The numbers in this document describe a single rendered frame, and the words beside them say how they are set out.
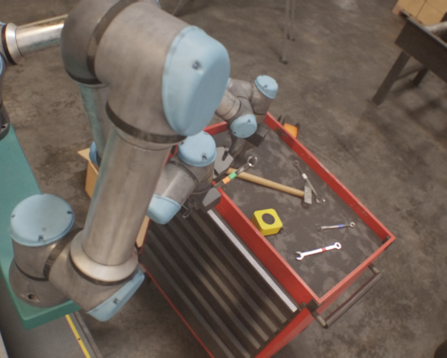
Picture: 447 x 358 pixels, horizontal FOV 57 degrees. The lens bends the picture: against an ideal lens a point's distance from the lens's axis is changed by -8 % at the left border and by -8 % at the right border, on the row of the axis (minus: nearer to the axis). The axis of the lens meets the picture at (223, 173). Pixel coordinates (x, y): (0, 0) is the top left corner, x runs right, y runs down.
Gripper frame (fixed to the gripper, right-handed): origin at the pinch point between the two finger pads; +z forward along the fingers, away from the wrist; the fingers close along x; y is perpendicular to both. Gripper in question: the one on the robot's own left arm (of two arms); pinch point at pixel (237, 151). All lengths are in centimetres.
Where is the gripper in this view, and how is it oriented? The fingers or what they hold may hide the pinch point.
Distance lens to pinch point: 158.0
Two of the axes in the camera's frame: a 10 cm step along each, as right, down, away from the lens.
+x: -8.5, -5.2, 1.4
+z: -2.9, 6.6, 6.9
